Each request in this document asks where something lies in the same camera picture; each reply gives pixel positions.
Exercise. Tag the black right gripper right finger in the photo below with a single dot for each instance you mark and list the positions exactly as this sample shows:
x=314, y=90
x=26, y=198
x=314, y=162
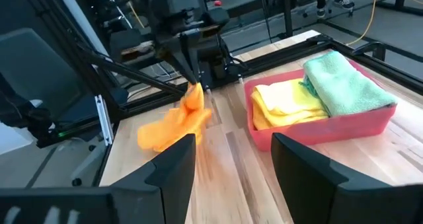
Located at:
x=330, y=197

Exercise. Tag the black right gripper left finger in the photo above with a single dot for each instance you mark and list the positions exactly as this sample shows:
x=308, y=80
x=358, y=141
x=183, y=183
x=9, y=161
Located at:
x=132, y=204

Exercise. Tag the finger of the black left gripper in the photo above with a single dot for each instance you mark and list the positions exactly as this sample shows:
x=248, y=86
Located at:
x=197, y=65
x=183, y=63

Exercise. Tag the orange microfiber towel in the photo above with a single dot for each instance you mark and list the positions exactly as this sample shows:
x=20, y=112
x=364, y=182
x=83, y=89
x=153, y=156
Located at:
x=175, y=125

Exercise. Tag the yellow microfiber towel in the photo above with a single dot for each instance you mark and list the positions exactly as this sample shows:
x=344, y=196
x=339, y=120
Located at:
x=284, y=95
x=264, y=123

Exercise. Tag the teal microfiber towel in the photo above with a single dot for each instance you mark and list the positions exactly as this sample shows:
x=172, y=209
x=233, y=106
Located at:
x=307, y=85

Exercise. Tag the green microfiber towel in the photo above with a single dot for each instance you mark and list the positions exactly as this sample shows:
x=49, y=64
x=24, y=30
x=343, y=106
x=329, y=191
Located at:
x=343, y=82

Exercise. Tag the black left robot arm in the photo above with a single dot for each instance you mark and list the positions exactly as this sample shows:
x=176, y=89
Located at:
x=218, y=62

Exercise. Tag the pink plastic bin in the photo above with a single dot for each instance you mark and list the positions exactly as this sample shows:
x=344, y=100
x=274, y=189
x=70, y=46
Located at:
x=330, y=131

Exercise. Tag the black rounded device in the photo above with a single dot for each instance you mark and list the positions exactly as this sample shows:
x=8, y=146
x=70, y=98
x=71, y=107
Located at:
x=23, y=118

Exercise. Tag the dark grey cart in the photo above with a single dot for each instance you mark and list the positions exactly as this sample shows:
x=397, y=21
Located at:
x=33, y=72

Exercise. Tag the person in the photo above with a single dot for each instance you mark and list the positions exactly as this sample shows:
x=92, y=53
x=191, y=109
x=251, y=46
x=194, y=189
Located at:
x=343, y=2

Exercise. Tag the silver metal bracket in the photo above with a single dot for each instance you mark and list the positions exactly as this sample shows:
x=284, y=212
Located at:
x=104, y=118

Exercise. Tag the black aluminium extrusion frame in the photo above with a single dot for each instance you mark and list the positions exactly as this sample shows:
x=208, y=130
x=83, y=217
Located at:
x=406, y=78

